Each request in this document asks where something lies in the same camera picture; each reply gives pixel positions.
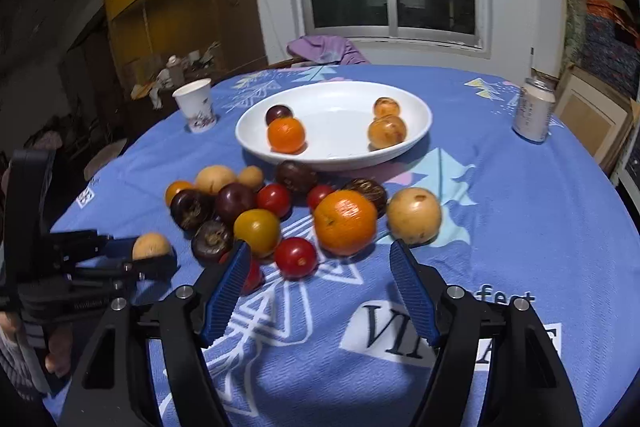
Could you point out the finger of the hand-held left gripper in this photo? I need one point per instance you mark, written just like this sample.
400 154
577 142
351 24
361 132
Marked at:
117 248
155 267

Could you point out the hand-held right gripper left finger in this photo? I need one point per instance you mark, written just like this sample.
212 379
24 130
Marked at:
227 292

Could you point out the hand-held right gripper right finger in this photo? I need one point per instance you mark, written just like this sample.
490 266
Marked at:
412 297

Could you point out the red tomato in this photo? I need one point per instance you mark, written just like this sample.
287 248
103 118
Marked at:
320 196
274 200
295 258
254 278

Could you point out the orange yellow tomato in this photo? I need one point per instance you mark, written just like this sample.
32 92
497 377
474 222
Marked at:
257 232
176 191

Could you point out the large tan pear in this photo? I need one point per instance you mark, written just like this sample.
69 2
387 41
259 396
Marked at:
414 215

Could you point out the dark red plum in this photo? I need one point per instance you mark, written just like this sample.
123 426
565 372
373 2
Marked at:
235 202

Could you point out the large orange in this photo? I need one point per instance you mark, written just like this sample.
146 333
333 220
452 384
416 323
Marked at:
345 223

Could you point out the small tan round fruit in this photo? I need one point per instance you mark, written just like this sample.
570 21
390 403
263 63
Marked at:
250 177

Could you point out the white oval plate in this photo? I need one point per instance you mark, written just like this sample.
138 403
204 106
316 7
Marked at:
330 127

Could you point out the person's left forearm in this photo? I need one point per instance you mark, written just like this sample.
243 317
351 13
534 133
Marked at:
12 372

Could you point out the person's left hand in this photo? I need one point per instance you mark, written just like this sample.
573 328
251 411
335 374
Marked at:
57 349

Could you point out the pale round stool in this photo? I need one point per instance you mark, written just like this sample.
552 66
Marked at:
102 157

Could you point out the blue printed tablecloth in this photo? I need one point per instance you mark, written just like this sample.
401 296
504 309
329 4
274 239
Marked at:
500 232

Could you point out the white paper cup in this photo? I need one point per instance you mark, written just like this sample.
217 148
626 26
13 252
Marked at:
195 107

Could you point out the amber brown round fruit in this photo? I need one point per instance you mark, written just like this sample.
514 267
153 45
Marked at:
386 107
387 133

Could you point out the small orange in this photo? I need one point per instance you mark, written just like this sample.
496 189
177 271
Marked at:
286 136

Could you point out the small dark purple plum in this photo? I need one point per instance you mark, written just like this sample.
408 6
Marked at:
279 113

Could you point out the white drink can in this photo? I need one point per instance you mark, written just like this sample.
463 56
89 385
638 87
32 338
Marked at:
532 117

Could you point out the wooden chair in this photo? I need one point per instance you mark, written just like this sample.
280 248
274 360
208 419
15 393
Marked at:
280 63

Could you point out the purple cloth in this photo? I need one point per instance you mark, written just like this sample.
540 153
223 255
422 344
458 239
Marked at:
320 49

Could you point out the white board panel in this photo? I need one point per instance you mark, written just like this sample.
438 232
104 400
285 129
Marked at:
537 12

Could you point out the stack of patterned boxes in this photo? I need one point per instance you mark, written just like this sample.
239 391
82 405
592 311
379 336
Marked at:
607 42

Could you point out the wooden picture frame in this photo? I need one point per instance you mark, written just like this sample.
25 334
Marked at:
587 117

